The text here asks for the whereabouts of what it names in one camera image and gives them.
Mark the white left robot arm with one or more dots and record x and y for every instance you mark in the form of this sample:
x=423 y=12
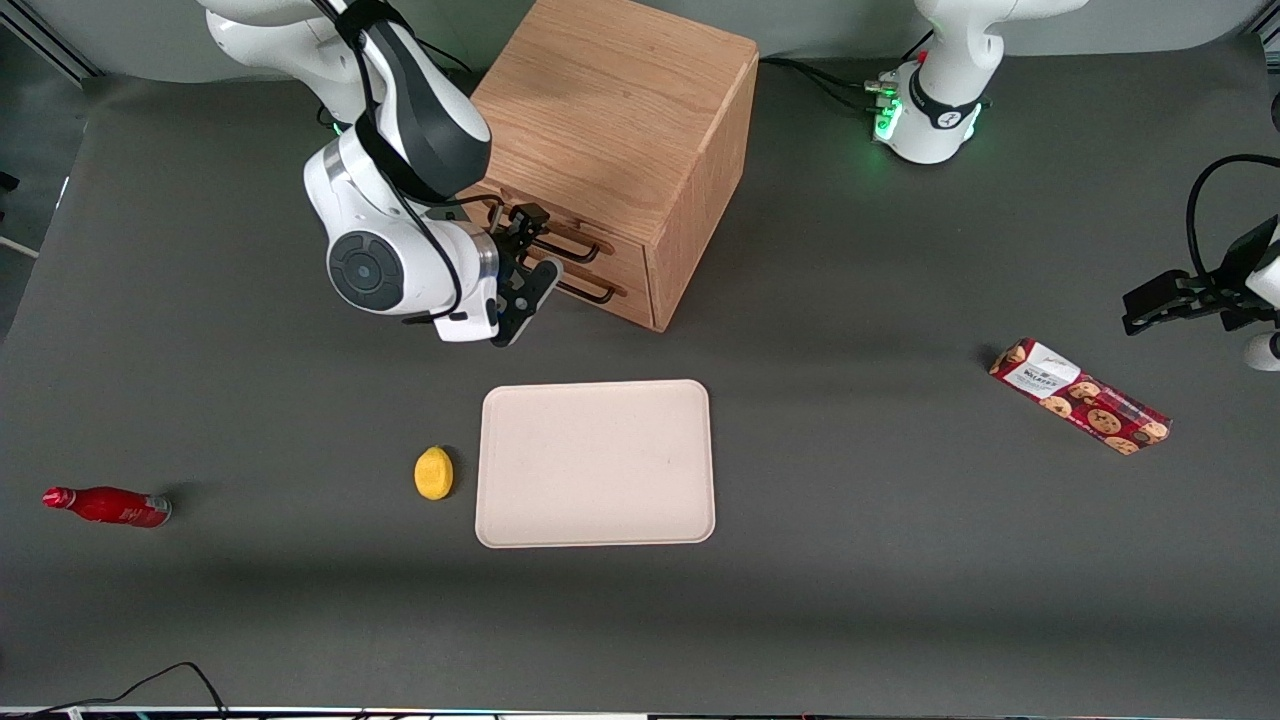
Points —
x=945 y=90

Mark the oak wooden drawer cabinet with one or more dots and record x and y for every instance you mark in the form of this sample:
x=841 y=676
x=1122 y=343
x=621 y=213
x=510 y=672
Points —
x=620 y=110

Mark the yellow lemon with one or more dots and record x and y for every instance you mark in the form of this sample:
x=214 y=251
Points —
x=434 y=473

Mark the beige rectangular tray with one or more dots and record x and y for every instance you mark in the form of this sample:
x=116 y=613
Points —
x=595 y=465

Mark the red bottle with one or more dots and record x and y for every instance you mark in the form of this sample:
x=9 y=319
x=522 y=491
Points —
x=110 y=506

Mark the red tartan cookie box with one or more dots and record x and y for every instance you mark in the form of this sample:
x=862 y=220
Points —
x=1085 y=400

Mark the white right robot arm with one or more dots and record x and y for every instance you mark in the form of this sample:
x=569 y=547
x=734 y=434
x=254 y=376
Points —
x=400 y=130

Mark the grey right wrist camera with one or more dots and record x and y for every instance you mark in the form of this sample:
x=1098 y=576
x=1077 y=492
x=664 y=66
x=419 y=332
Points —
x=528 y=300

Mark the aluminium frame rail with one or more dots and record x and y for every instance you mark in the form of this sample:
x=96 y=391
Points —
x=50 y=38

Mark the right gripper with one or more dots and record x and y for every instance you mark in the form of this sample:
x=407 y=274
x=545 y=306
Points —
x=508 y=257

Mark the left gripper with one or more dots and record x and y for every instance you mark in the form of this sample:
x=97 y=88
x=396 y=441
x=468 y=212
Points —
x=1226 y=281

